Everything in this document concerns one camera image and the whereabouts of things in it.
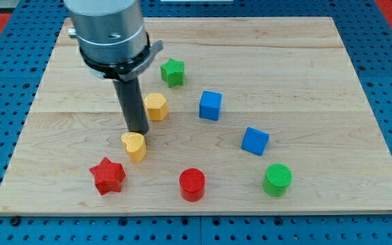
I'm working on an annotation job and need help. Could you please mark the blue perforated mat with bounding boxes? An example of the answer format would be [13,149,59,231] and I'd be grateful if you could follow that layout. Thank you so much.
[0,0,392,244]

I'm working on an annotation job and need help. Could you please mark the red cylinder block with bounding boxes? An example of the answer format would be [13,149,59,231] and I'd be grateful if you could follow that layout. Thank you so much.
[179,168,206,202]

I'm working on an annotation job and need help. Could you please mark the green cylinder block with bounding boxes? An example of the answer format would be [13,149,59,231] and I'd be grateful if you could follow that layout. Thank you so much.
[262,163,293,197]

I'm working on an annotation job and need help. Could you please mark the wooden board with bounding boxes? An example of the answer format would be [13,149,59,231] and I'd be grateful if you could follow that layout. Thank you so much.
[0,17,392,216]

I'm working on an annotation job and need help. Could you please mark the blue cube block upper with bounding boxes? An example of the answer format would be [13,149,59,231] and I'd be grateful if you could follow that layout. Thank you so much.
[199,91,223,120]

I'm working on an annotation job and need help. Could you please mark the blue cube block lower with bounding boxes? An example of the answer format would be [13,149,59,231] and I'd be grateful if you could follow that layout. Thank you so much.
[241,127,270,156]

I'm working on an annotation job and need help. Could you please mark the yellow heart block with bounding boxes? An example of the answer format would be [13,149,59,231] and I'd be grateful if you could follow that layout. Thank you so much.
[120,132,147,163]

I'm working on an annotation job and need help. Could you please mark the green star block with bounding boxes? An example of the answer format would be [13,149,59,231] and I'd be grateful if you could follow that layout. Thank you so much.
[160,58,185,88]

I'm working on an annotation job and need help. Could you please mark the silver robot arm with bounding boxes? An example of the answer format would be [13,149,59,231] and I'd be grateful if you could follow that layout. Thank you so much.
[64,0,163,135]

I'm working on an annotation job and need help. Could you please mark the yellow hexagon block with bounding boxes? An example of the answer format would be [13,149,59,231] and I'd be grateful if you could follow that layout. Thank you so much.
[144,93,168,121]

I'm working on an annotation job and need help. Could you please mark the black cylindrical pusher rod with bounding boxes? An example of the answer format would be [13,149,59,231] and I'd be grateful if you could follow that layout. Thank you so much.
[113,78,149,135]

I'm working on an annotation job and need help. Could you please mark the blue cube block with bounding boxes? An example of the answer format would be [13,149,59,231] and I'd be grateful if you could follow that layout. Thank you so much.
[241,127,270,156]
[199,91,223,120]

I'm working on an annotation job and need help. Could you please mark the red star block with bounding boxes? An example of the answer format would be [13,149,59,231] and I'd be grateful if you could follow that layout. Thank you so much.
[89,157,126,195]

